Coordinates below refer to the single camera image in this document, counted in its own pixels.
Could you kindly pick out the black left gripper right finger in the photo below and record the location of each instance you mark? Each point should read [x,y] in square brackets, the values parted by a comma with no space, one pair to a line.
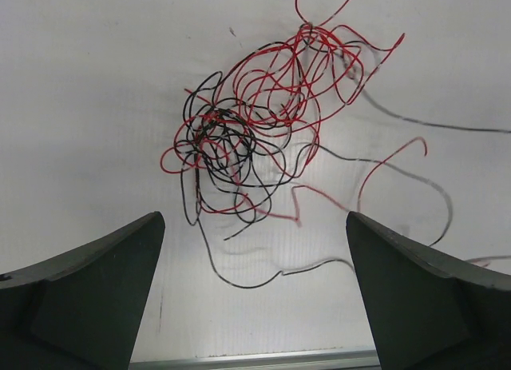
[427,309]

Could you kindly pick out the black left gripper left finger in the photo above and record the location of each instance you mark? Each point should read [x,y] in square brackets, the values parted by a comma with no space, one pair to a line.
[81,309]

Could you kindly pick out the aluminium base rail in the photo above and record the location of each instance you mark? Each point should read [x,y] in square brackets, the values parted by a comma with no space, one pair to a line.
[360,358]

